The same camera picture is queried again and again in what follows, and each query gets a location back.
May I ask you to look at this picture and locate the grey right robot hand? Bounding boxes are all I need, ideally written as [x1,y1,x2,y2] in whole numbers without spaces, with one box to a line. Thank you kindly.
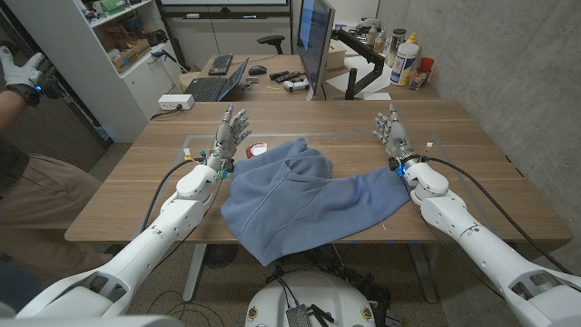
[372,103,421,170]

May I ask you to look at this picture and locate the person's white gloved hand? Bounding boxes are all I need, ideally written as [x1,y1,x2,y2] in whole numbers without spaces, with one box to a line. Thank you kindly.
[0,45,47,90]

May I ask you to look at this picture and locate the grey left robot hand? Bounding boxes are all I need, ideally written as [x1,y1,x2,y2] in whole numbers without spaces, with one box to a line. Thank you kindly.
[206,103,252,173]

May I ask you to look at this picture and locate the person's bare forearm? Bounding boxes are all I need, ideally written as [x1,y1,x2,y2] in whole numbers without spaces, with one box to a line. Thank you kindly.
[0,89,28,134]

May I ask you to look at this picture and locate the blue hoodie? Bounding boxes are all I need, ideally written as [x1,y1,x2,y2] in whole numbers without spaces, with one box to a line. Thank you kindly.
[221,137,412,267]

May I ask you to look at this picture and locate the black wrist band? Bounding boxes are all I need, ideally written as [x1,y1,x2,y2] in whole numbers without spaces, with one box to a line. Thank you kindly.
[5,83,43,108]

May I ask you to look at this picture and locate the red and white tape roll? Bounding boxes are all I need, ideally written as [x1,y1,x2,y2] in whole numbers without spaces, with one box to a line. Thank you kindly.
[245,141,271,159]

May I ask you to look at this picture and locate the dark open laptop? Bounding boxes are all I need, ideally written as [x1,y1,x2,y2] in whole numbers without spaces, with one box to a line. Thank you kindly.
[183,57,250,103]

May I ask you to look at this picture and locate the white power strip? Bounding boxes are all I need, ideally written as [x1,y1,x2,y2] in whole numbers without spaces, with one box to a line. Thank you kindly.
[157,93,196,112]

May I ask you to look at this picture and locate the wooden office desk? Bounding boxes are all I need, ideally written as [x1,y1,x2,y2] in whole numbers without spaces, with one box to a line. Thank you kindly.
[179,54,440,102]

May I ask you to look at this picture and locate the white shelf unit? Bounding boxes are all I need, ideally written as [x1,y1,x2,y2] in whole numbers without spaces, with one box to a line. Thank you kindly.
[4,0,185,144]

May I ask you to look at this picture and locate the white wipes canister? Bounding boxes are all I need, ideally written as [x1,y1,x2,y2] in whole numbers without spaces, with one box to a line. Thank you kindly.
[389,41,420,87]

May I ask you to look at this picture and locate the black keyboard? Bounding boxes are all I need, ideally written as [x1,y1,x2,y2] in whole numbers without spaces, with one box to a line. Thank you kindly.
[207,53,234,76]

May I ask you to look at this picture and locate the white paper sheets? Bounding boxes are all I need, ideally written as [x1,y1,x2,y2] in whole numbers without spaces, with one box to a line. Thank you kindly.
[325,54,396,97]

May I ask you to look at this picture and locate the white game controller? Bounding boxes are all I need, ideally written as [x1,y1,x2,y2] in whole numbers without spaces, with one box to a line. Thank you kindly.
[282,77,310,94]

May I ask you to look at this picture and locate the dark tall jar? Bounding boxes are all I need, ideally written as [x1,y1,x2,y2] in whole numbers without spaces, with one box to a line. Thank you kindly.
[385,28,408,67]

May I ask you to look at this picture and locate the closed tan cardboard box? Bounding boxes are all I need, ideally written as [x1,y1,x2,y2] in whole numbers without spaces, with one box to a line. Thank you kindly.
[325,39,349,71]

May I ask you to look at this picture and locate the black office chair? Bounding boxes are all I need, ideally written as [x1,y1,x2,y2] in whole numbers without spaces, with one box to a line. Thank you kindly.
[256,35,286,55]

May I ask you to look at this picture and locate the open brown cardboard box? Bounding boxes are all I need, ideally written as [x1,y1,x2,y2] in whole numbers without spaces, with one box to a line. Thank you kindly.
[111,38,153,74]

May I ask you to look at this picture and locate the green box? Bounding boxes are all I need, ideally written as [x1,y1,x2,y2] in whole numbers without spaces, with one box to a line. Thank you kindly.
[99,0,126,15]

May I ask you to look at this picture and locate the black round floor device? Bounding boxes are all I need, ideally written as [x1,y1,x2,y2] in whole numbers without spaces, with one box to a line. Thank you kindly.
[202,243,240,270]

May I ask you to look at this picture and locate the black computer monitor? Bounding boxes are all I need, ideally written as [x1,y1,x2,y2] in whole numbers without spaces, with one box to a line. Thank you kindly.
[295,0,337,96]

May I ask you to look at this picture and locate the person in khaki trousers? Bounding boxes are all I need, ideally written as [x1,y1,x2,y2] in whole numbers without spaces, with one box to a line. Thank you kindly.
[0,135,114,314]

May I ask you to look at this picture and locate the white table leg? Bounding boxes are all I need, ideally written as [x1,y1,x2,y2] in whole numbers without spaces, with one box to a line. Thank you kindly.
[182,243,208,303]
[408,243,439,304]

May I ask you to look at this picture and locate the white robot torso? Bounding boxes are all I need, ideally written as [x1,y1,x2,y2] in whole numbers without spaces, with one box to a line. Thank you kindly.
[244,271,377,327]

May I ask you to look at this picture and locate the left wrist wire with tag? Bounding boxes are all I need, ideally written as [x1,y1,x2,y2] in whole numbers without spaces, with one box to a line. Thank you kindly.
[182,146,205,164]

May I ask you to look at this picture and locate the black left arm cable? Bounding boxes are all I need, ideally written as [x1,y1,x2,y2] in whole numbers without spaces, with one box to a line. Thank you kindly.
[140,156,210,233]

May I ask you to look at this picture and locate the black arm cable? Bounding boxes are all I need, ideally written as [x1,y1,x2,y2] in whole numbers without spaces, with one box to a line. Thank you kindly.
[140,156,210,233]
[421,155,574,276]

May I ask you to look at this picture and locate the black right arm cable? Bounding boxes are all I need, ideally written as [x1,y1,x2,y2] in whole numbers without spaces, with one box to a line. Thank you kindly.
[421,155,574,276]

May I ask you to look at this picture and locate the whiteboard with black frame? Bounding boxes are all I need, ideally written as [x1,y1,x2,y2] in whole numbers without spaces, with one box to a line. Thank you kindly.
[158,0,291,20]

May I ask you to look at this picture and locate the black floor cable bundle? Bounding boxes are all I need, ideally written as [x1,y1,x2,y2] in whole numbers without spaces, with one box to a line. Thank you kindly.
[267,244,391,319]

